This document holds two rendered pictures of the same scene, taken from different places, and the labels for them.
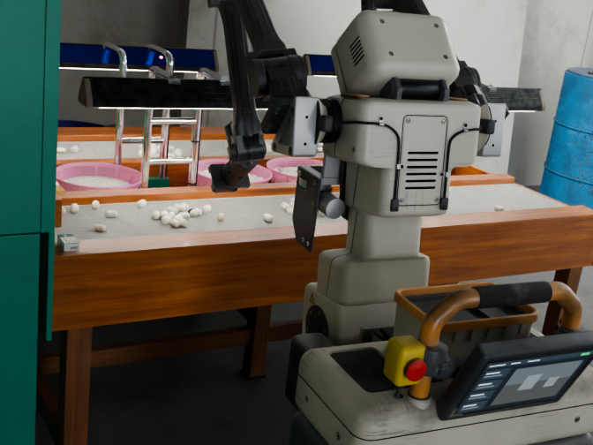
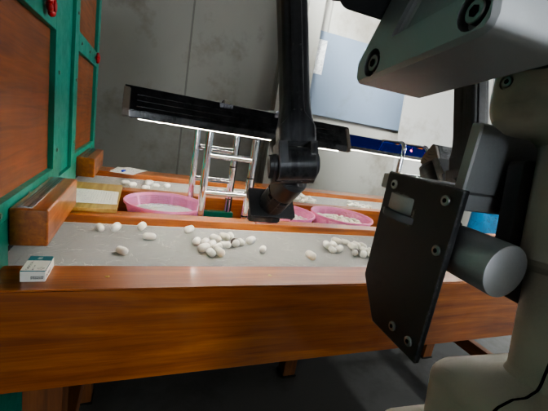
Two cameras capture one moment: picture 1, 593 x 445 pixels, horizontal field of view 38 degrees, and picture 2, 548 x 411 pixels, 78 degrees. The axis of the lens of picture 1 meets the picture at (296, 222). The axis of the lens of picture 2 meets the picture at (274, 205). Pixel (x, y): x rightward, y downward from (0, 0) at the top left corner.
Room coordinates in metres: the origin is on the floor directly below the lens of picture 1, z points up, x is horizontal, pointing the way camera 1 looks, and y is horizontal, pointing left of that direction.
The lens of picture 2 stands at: (1.40, 0.07, 1.07)
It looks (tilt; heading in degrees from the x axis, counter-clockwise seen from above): 12 degrees down; 9
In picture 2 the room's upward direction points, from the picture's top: 10 degrees clockwise
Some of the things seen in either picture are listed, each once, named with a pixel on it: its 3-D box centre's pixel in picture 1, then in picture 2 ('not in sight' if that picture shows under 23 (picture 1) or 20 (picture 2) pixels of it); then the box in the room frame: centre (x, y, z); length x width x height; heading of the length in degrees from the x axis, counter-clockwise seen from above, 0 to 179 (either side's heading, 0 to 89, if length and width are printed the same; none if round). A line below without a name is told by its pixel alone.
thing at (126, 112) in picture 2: (196, 92); (249, 122); (2.30, 0.31, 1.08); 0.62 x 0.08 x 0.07; 122
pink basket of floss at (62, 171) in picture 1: (97, 189); (164, 214); (2.45, 0.60, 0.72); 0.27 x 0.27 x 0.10
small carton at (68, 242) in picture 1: (68, 242); (37, 268); (1.85, 0.52, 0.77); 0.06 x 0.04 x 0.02; 32
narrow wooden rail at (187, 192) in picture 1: (297, 200); (335, 240); (2.63, 0.00, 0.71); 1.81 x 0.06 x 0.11; 122
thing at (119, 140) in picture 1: (134, 116); (209, 161); (2.71, 0.56, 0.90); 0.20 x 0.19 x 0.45; 122
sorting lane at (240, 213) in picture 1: (327, 212); (365, 253); (2.48, -0.09, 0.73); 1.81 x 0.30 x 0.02; 122
